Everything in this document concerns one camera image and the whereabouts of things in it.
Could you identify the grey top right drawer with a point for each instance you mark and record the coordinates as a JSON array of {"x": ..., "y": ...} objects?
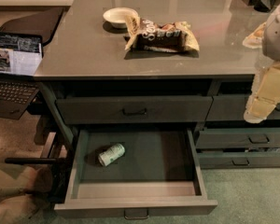
[{"x": 232, "y": 107}]

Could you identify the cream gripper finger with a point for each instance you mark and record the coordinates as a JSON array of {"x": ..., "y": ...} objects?
[{"x": 257, "y": 111}]

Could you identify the dark office chair back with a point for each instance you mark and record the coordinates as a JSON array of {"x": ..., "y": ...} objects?
[{"x": 44, "y": 23}]

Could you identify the person's beige trouser legs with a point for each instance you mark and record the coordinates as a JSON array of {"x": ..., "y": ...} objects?
[{"x": 23, "y": 192}]

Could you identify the white ceramic bowl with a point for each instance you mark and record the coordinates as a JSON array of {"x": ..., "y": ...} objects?
[{"x": 116, "y": 16}]

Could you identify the grey top left drawer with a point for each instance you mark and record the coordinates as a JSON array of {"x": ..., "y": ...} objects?
[{"x": 133, "y": 109}]

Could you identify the black chair armrest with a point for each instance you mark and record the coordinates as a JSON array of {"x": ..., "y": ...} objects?
[{"x": 23, "y": 161}]

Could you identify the green white 7up can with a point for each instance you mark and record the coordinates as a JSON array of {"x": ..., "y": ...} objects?
[{"x": 111, "y": 154}]

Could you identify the black laptop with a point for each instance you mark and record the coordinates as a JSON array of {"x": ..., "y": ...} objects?
[{"x": 20, "y": 55}]

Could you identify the open grey middle drawer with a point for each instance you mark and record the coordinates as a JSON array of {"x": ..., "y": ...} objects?
[{"x": 158, "y": 175}]

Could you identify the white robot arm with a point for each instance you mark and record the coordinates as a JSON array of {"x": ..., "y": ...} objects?
[{"x": 270, "y": 47}]

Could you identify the brown yellow chip bag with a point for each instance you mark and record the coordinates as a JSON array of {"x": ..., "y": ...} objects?
[{"x": 175, "y": 37}]

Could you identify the grey middle right drawer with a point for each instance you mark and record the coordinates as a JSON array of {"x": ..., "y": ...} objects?
[{"x": 238, "y": 138}]

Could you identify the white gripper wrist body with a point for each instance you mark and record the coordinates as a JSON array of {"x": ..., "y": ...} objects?
[{"x": 277, "y": 36}]

